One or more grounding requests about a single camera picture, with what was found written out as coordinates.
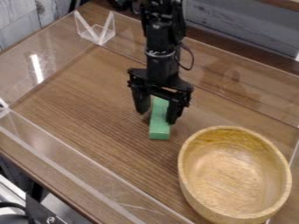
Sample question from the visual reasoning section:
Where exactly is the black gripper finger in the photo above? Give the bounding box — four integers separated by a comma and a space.
132, 87, 150, 115
165, 99, 184, 124

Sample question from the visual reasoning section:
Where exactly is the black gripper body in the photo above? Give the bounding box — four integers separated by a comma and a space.
126, 51, 193, 107

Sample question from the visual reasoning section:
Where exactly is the green rectangular block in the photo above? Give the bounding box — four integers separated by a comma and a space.
149, 97, 170, 140

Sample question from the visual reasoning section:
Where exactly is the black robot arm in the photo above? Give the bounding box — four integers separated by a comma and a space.
126, 0, 193, 124

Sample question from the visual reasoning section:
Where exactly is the brown wooden bowl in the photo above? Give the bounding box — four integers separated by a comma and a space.
177, 125, 292, 224

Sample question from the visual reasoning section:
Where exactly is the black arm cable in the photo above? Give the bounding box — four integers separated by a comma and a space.
173, 43, 194, 72

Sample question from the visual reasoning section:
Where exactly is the clear acrylic corner bracket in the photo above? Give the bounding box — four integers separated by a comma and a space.
73, 10, 116, 46

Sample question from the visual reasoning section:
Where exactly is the black metal table frame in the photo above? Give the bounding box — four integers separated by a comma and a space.
0, 156, 68, 224

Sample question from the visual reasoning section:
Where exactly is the black cable bottom left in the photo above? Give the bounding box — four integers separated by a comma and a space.
0, 199, 27, 217

